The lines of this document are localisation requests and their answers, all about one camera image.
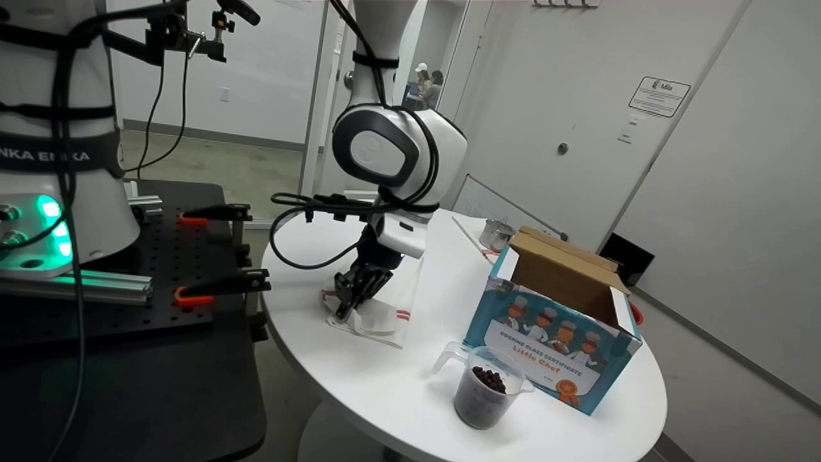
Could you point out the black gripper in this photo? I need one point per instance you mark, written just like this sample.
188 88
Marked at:
387 240

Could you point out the white towel red stripes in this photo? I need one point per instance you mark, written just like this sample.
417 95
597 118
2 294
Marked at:
391 310

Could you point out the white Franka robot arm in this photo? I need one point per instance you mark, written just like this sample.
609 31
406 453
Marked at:
412 155

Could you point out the white round table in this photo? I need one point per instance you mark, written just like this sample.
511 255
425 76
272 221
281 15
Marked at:
402 396

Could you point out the black breadboard mounting plate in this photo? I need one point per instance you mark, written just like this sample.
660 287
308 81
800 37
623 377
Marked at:
128 291

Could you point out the clear measuring cup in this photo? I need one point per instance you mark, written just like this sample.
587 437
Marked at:
487 387

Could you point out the small metal pot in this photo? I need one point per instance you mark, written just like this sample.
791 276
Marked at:
497 233

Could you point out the blue cardboard toy box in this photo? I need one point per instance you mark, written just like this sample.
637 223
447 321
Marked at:
560 316

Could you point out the black clamp orange handle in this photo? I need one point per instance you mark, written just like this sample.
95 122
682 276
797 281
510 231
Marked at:
204 215

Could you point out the black case on wall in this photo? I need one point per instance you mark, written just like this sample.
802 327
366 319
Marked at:
629 256

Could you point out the black camera on stand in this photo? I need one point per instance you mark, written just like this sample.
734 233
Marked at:
174 29

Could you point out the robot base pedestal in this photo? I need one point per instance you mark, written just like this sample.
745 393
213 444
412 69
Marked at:
57 117

